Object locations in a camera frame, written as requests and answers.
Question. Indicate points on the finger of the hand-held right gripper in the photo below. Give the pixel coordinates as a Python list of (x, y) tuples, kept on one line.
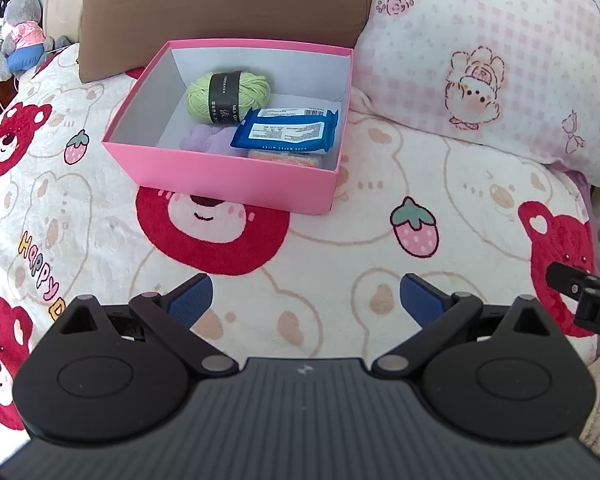
[(565, 280)]

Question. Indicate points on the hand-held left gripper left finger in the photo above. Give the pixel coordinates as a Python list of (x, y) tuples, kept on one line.
[(192, 300)]

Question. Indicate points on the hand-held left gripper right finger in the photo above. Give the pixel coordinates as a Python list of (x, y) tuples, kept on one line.
[(420, 300)]

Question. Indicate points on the pink cardboard box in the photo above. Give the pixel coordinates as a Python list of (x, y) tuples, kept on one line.
[(220, 175)]

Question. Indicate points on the purple plush toy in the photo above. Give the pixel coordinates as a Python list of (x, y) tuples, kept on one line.
[(205, 140)]

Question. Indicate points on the blue wet wipes packet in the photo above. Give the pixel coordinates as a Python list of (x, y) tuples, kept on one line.
[(285, 130)]

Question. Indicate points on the green yarn ball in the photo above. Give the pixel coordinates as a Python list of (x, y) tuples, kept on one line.
[(250, 87)]

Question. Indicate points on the bear print blanket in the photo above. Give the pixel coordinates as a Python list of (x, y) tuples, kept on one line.
[(330, 240)]

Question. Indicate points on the pink checked pillow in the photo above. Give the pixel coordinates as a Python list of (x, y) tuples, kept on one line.
[(505, 60)]

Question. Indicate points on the brown embroidered pillow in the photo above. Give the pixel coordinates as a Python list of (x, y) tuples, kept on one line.
[(230, 5)]

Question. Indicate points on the cream bed headboard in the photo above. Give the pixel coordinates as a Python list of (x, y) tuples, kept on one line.
[(62, 0)]

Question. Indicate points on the grey plush rabbit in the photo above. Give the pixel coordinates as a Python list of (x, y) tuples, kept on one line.
[(22, 20)]

